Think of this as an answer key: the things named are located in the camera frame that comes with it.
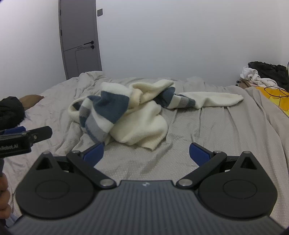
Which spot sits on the cardboard box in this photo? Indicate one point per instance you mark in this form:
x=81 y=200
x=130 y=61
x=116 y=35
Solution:
x=244 y=84

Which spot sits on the grey bed sheet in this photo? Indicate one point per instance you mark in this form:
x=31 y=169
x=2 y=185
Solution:
x=255 y=124

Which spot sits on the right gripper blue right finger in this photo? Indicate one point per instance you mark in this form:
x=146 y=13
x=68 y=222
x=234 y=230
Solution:
x=208 y=163

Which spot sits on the white crumpled cloth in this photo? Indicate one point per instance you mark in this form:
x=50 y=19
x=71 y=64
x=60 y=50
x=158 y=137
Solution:
x=252 y=76

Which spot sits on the black door handle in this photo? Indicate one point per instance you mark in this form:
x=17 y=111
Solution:
x=91 y=43

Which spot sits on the cream blue striped sweater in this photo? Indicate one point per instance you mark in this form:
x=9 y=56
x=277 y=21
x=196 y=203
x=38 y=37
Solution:
x=132 y=115

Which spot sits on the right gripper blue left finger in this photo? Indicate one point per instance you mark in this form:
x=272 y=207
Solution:
x=85 y=163

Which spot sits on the person's left hand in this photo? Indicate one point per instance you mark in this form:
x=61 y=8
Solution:
x=5 y=208

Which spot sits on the grey wall switch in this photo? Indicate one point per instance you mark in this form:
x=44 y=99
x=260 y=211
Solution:
x=99 y=12

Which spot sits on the black clothes pile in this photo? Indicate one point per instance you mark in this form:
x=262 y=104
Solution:
x=278 y=73

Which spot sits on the brown pillow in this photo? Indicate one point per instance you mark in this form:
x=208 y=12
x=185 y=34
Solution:
x=29 y=101

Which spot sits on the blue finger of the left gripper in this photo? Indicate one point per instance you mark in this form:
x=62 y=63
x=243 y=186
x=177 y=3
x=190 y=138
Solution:
x=15 y=130
x=39 y=134

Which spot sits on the grey bedroom door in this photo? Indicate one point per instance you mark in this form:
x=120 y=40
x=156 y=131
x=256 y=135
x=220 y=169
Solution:
x=77 y=25

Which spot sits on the yellow cloth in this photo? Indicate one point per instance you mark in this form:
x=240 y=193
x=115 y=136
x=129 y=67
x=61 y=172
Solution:
x=278 y=96

